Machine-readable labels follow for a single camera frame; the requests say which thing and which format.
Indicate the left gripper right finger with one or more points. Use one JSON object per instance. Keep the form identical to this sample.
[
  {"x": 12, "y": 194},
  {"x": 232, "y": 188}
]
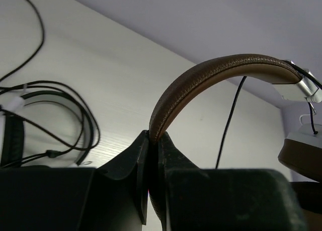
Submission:
[{"x": 166, "y": 159}]

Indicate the brown silver headphones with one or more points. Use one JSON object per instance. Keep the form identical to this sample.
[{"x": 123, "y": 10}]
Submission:
[{"x": 291, "y": 81}]

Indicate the white black headphones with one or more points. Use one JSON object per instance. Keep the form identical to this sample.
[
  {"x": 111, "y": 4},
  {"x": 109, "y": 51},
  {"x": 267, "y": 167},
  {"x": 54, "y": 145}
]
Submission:
[{"x": 13, "y": 130}]

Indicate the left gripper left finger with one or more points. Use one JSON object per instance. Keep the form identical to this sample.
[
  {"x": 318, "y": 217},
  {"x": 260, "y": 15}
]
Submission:
[{"x": 122, "y": 186}]

